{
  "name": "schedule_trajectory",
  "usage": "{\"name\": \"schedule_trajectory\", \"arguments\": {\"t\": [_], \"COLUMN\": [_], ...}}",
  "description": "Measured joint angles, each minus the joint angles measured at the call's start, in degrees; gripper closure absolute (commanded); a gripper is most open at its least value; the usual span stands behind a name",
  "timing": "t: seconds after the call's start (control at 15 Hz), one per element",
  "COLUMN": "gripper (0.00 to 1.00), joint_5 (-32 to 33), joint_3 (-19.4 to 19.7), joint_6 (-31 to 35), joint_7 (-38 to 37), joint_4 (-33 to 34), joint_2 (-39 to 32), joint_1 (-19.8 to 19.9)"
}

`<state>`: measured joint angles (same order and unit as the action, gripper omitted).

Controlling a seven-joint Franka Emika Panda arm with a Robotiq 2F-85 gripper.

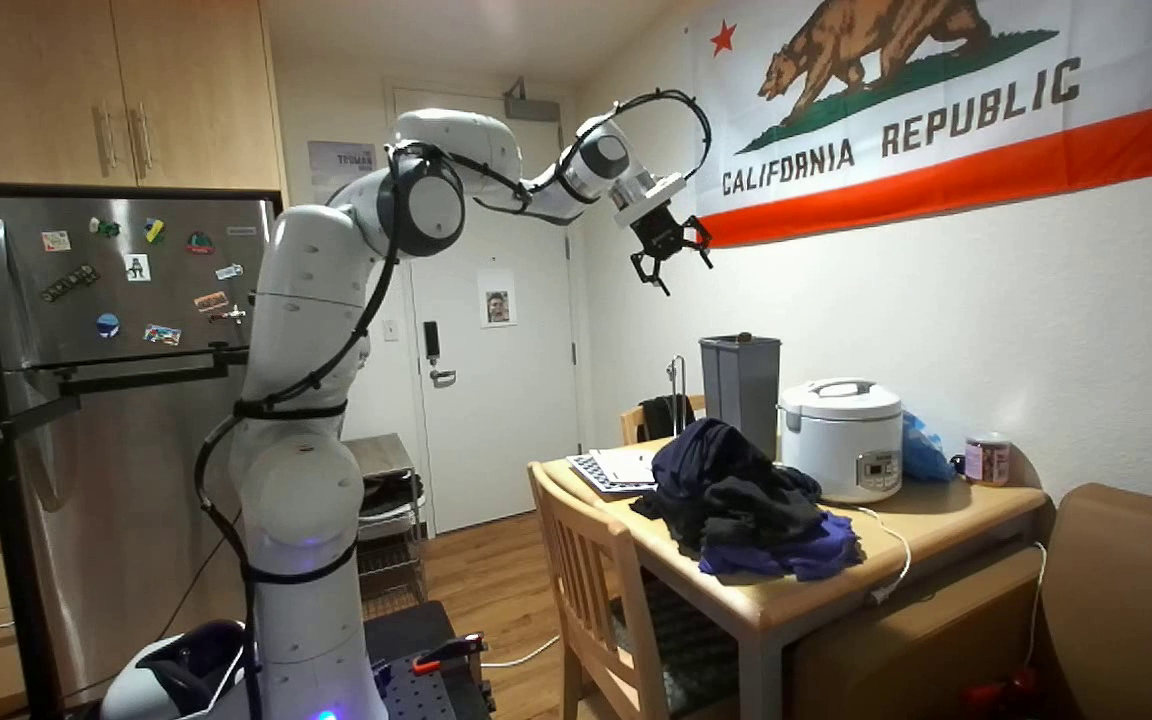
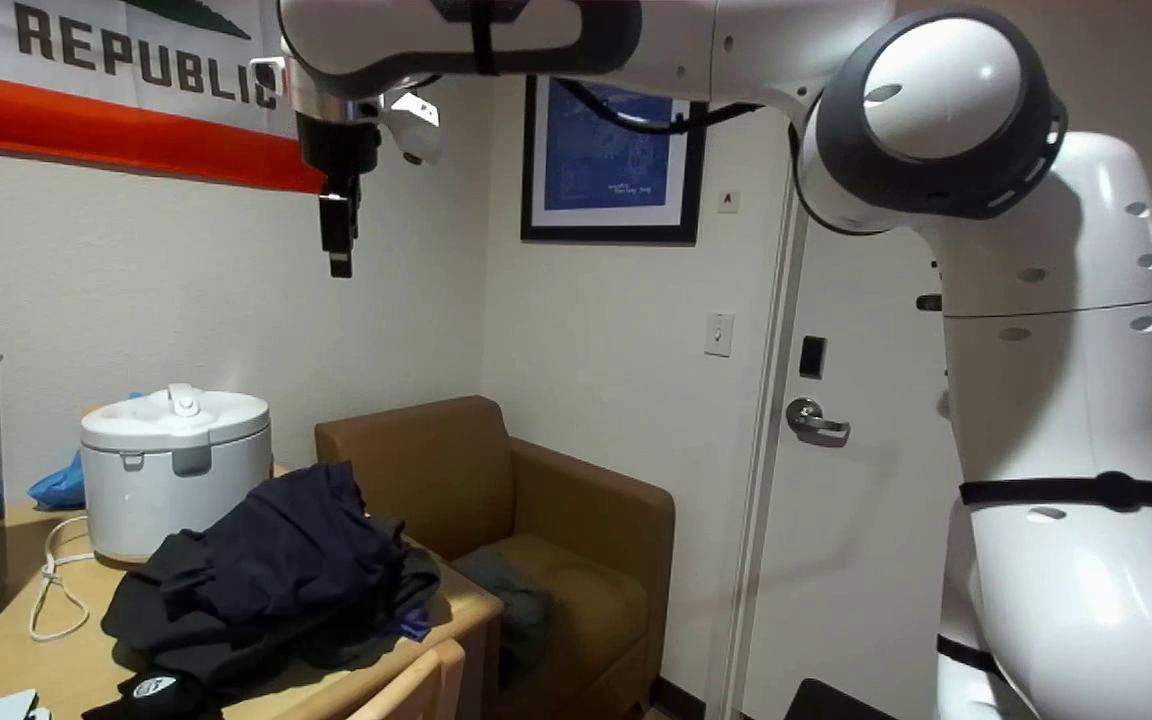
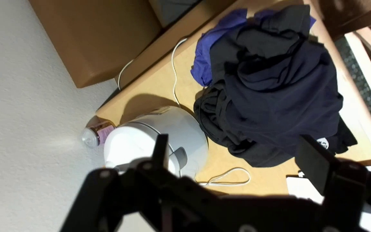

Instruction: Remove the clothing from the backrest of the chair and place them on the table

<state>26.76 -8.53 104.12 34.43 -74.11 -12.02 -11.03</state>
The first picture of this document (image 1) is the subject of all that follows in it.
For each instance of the black door keypad lock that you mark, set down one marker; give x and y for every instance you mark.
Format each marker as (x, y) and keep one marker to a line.
(428, 340)

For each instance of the tall grey bin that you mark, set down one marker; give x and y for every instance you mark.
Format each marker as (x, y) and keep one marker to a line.
(741, 385)

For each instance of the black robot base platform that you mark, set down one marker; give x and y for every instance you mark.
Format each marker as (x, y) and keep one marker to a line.
(397, 635)

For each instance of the dark grey jacket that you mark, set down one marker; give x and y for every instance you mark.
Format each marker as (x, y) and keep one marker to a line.
(762, 514)

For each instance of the white red rectangular magnet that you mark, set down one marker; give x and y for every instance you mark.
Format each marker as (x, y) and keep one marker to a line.
(57, 240)

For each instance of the paper door sign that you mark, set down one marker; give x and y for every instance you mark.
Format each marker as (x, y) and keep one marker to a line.
(498, 304)

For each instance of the purple cloth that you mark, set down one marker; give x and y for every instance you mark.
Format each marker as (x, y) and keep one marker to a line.
(800, 555)

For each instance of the colourful oblong magnet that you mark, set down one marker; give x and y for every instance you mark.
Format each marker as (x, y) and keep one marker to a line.
(162, 332)

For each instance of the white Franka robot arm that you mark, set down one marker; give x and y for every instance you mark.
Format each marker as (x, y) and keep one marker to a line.
(299, 506)

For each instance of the silver door lever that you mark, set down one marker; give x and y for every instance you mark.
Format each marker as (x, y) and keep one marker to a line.
(441, 376)

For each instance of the metal shelf cart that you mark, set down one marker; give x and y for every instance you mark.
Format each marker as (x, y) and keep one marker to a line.
(383, 458)

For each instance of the grey wall panel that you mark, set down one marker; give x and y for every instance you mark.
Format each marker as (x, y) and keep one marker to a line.
(337, 165)

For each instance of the yellow green magnet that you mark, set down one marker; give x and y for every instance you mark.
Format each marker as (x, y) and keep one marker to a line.
(153, 229)

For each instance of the dark long magnet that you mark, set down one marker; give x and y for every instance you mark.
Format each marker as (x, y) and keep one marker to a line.
(70, 280)

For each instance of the pink magnet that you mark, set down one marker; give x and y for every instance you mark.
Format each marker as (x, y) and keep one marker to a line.
(213, 302)

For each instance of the round blue magnet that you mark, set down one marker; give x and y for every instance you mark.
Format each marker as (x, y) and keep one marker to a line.
(110, 325)

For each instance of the blue crumpled cloth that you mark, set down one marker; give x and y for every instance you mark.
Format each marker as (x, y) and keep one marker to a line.
(926, 455)

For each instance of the wooden slatted chair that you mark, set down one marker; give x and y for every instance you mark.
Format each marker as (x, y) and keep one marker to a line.
(590, 586)

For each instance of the brown armchair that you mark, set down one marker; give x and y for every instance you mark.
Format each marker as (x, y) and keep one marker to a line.
(1139, 600)

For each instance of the wooden wall cabinet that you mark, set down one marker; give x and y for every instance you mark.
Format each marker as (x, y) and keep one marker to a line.
(110, 95)

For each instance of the stainless steel fridge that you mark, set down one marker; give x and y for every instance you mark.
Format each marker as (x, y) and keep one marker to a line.
(110, 533)

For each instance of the wooden table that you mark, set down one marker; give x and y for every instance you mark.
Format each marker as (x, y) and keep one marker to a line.
(950, 514)

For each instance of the white rice cooker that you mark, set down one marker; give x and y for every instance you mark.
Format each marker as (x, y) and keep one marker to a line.
(841, 443)

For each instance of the white square magnet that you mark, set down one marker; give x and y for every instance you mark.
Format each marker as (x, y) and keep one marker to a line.
(137, 270)

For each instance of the navy hoodie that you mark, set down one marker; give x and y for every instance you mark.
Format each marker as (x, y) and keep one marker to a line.
(701, 460)

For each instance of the light blue magnet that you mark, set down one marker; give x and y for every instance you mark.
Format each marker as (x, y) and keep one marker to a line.
(231, 272)

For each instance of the grey door closer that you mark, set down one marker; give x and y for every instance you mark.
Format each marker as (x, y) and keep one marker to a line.
(532, 105)

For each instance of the white light switch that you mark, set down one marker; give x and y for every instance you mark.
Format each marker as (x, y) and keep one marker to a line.
(391, 330)

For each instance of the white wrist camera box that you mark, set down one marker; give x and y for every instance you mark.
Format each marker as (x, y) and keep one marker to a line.
(633, 192)

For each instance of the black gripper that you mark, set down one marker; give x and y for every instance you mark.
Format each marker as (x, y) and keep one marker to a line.
(660, 234)

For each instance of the California Republic flag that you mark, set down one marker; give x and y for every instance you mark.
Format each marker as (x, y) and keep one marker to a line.
(950, 81)

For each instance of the red floor object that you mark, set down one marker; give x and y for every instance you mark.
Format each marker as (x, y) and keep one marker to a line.
(1002, 697)

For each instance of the round red green magnet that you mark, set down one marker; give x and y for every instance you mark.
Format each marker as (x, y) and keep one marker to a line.
(200, 246)

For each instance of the dark dotted seat cushion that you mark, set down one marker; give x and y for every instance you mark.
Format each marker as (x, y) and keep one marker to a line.
(688, 654)

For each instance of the white door with closer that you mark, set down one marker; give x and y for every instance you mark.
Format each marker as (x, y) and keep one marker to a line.
(469, 443)

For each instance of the pink mug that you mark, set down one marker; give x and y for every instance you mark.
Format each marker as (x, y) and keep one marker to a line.
(988, 460)

